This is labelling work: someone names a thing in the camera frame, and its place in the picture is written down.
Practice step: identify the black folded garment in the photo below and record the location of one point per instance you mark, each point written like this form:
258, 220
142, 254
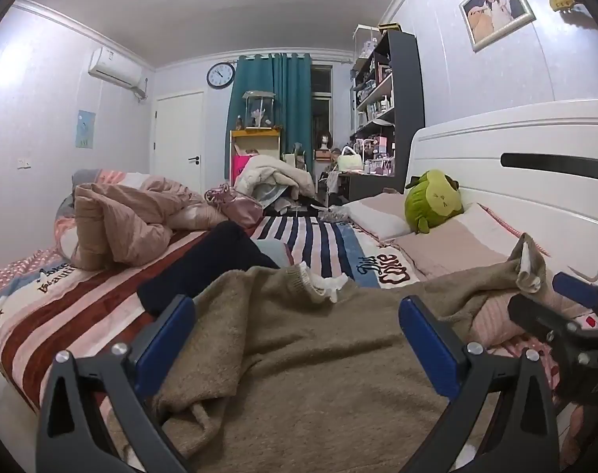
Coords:
226, 247

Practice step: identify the framed photo on wall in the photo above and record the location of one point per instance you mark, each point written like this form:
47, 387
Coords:
490, 20

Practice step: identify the pink shiny bag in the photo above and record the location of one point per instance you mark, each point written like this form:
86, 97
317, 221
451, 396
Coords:
235, 206

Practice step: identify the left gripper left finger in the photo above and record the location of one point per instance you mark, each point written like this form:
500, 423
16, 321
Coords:
72, 435

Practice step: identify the yellow guitar headstock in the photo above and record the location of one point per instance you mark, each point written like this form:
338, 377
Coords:
562, 5

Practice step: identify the striped fleece blanket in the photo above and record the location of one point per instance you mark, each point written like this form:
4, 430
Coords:
46, 304

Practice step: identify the pink knit pillow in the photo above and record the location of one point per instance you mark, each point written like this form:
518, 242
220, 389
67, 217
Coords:
477, 238

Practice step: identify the light blue folded garment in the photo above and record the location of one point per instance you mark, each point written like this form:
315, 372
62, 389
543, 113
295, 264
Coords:
276, 250

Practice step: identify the yellow framed cabinet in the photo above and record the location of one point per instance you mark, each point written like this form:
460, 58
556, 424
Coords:
255, 141

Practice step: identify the glass display case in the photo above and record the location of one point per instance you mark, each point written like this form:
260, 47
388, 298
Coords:
258, 109

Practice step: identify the white pink far pillow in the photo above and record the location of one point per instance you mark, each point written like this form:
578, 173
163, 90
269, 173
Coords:
381, 216

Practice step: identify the pink crumpled quilt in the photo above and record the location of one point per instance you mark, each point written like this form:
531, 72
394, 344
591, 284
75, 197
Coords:
129, 218

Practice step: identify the white bed headboard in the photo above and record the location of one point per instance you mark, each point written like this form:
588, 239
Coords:
559, 210

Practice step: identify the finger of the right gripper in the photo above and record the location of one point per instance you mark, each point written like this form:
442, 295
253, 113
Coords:
573, 288

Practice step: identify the brown knit sweater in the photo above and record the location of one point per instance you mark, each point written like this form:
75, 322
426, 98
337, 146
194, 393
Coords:
285, 371

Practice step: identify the round wall clock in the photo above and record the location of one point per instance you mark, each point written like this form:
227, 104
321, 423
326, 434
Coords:
221, 75

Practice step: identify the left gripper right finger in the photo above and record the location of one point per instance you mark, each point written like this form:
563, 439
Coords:
522, 433

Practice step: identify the blue wall poster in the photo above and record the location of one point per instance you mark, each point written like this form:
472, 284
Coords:
85, 129

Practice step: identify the magenta bag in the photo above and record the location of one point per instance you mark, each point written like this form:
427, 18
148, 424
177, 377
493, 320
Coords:
238, 164

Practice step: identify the white door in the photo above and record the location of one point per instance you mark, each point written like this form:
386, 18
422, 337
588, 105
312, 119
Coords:
178, 142

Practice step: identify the teal curtain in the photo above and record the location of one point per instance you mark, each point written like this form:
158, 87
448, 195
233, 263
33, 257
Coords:
289, 77

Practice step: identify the beige clothes pile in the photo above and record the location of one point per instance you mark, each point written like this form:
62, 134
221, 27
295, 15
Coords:
266, 179

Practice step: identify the green plush toy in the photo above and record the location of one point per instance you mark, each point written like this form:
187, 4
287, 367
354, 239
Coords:
431, 199

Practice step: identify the white air conditioner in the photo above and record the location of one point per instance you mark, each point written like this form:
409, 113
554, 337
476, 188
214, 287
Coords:
109, 65

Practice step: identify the black bookshelf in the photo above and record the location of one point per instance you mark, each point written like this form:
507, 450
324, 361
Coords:
388, 105

